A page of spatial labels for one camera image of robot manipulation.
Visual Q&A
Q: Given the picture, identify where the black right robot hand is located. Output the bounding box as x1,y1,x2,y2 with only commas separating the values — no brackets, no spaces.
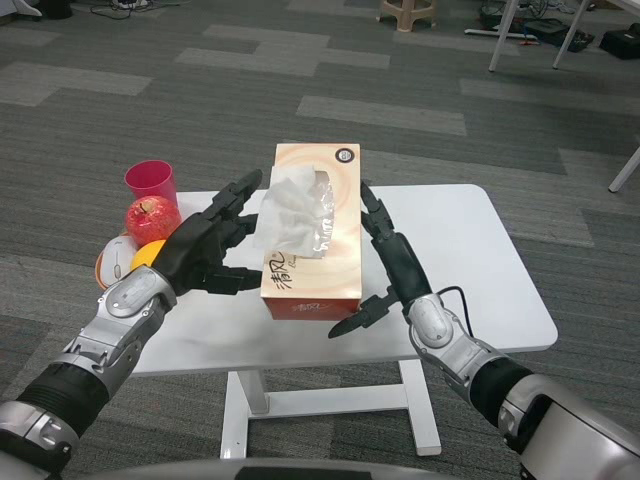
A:
327,178,435,341

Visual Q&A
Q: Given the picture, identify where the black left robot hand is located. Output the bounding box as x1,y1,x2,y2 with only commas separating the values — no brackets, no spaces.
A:
152,167,265,297

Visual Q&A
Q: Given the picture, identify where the orange tissue box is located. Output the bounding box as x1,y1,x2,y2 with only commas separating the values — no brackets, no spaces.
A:
259,142,364,321

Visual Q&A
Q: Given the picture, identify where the white tissue sheet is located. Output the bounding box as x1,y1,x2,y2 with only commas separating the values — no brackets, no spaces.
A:
251,165,335,261

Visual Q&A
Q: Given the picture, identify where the yellow lemon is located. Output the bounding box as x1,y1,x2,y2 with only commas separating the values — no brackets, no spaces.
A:
131,239,167,274

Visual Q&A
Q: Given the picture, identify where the red apple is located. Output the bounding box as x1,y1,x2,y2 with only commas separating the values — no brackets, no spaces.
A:
124,195,182,247

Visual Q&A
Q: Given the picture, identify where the white computer mouse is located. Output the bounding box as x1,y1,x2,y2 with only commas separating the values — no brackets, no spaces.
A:
98,234,141,289

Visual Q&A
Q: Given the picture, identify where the pink plastic cup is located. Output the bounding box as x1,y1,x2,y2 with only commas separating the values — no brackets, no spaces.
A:
123,159,180,206

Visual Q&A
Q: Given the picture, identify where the orange round plate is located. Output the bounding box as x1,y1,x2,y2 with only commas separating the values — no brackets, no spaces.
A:
93,227,132,291

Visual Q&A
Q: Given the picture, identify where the silver robot chest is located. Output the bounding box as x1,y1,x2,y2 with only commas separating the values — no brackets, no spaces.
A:
124,457,521,480

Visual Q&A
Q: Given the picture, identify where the beige plastic stool brown seat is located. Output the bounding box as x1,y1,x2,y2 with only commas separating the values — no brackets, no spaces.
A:
375,0,437,30

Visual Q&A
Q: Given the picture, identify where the black flat floor bag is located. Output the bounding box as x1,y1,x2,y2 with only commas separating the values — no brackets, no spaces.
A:
524,17,596,51

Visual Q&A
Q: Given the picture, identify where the black square floor bag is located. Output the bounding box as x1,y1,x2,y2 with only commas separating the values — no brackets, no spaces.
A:
598,28,640,61

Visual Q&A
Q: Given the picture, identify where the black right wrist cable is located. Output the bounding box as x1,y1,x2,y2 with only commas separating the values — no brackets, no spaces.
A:
434,285,476,339

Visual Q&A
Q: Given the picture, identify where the white power strip with cables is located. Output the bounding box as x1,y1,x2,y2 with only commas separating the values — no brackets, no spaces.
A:
89,0,169,17

